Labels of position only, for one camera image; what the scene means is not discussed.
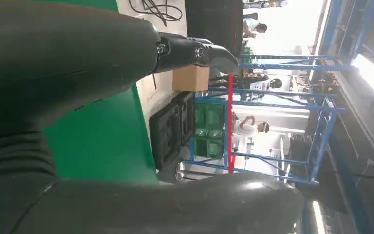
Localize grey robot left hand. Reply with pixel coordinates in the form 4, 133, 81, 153
0, 0, 305, 234

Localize green table mat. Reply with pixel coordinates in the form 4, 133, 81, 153
32, 0, 159, 185

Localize white table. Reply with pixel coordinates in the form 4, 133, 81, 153
116, 0, 195, 165

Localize cardboard box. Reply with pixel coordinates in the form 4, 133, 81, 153
172, 65, 210, 92

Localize black foam case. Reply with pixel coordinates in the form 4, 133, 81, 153
149, 91, 197, 171

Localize black flat panel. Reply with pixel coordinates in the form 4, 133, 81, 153
185, 0, 243, 57

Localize green plastic crate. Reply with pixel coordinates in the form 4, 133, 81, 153
195, 103, 226, 137
194, 137, 225, 159

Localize chrome metal pole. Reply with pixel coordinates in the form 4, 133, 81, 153
175, 161, 214, 182

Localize person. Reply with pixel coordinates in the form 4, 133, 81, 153
232, 113, 270, 143
243, 18, 268, 39

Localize blue metal rack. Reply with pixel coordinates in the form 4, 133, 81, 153
182, 53, 357, 186

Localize black tangled cables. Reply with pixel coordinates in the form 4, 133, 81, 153
128, 0, 184, 27

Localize red metal post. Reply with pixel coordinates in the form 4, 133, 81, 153
227, 73, 235, 174

